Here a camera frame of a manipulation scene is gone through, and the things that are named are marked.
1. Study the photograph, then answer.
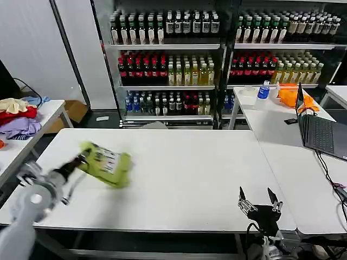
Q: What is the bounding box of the red cloth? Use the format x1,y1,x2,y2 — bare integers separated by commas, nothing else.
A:
0,106,38,127

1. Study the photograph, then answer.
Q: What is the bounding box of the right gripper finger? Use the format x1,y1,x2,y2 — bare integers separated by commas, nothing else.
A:
238,186,258,215
267,187,284,212

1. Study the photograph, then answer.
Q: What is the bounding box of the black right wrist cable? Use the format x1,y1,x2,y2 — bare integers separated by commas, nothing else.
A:
245,222,265,260

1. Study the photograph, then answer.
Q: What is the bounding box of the purple cloth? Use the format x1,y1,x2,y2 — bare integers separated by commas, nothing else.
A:
0,116,42,140

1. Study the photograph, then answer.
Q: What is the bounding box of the drinks shelf with green-capped bottles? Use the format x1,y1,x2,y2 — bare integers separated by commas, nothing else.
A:
91,0,227,129

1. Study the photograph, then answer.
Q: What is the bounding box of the white side table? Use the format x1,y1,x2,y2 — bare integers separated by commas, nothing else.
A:
228,86,337,141

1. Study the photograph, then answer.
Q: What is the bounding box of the beige cloth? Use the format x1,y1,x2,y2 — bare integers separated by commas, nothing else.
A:
0,97,28,114

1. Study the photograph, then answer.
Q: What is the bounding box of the water bottle with blue label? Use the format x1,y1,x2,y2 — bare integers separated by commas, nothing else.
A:
255,80,271,109

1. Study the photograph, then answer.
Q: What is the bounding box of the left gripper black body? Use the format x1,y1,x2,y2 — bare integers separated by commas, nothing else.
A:
53,156,85,180

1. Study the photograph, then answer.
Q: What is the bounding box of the grey chair back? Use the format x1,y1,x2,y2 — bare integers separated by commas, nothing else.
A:
142,121,168,130

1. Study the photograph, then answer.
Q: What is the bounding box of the black laptop cable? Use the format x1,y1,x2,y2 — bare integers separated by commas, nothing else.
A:
315,150,347,217

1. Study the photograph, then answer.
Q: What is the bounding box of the yellow-green shirt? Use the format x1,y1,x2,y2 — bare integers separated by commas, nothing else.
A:
78,140,133,189

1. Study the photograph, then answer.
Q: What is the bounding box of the black monitor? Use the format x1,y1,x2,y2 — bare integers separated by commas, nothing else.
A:
0,59,21,101

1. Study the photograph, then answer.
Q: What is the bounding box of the black monitor cable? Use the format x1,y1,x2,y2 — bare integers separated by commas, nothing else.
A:
13,77,43,108

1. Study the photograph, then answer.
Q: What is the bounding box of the small white table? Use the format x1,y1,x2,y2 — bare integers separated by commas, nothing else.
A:
319,84,347,109

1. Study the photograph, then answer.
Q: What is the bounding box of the light blue cloth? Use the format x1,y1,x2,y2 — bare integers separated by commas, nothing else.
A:
21,95,51,108

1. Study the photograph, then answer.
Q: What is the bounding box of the grey laptop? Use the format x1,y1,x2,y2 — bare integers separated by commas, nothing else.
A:
295,82,347,161

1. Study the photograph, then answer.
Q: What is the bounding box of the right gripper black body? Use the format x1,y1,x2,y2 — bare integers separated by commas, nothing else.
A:
245,204,282,237

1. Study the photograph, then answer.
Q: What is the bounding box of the black upright pole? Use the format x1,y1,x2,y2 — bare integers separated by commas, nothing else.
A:
49,0,91,107

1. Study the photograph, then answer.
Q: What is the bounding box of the drinks shelf with dark frame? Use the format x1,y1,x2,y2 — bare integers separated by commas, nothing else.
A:
216,0,347,128

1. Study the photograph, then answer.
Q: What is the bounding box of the orange cloth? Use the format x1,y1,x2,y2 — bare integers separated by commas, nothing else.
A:
278,83,317,112

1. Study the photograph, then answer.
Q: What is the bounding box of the cardboard box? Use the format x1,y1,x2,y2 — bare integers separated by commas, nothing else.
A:
44,100,89,134

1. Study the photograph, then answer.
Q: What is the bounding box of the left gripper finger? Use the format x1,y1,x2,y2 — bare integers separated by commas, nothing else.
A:
78,149,93,164

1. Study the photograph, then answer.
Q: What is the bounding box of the white table with clothes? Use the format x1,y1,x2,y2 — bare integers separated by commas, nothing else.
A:
0,99,74,187

